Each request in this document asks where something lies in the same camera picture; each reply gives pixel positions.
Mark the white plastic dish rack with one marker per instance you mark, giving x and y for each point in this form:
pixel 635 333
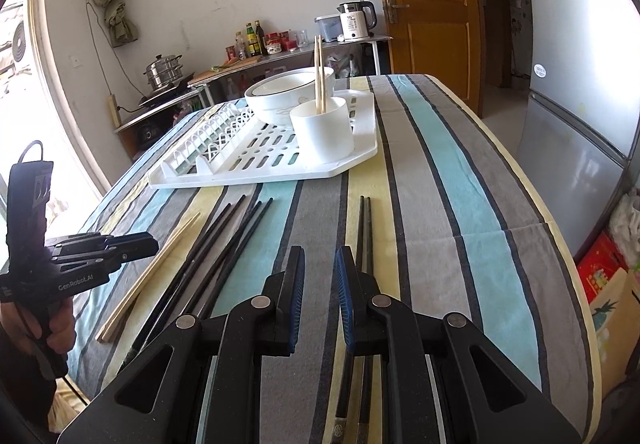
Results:
pixel 230 146

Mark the large white ceramic bowl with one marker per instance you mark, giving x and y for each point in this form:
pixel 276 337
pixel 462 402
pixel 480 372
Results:
pixel 272 99

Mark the metal kitchen shelf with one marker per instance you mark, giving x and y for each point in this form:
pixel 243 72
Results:
pixel 145 126

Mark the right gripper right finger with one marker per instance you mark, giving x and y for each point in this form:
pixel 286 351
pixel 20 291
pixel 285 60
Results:
pixel 443 380

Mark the wooden cutting board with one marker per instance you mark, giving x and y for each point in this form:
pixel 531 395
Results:
pixel 225 69

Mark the steel steamer pot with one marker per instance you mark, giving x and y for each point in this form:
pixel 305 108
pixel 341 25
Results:
pixel 164 71

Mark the grey plastic container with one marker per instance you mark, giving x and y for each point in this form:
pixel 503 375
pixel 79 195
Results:
pixel 329 27

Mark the wooden door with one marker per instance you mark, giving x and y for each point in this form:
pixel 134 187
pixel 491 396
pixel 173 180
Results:
pixel 443 38

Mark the green label oil bottle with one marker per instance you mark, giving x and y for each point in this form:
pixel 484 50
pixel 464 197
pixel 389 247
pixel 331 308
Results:
pixel 253 46

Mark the striped tablecloth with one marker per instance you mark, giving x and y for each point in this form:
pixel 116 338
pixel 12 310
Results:
pixel 457 228

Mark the person's left hand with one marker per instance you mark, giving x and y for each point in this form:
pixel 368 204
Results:
pixel 20 326

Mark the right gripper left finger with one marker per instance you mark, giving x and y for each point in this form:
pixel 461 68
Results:
pixel 199 379

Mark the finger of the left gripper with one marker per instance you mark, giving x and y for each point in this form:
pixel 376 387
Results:
pixel 92 241
pixel 118 250

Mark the dark soy sauce bottle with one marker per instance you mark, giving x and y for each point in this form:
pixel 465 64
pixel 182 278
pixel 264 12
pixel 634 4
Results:
pixel 261 37

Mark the white utensil holder cup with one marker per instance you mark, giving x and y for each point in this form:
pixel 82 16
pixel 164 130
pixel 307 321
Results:
pixel 323 137

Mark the induction cooker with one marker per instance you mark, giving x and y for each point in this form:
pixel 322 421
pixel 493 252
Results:
pixel 167 93

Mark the silver refrigerator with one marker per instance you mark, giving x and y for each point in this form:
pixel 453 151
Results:
pixel 580 142

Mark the white electric kettle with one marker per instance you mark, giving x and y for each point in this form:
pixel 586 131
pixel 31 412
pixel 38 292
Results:
pixel 358 19

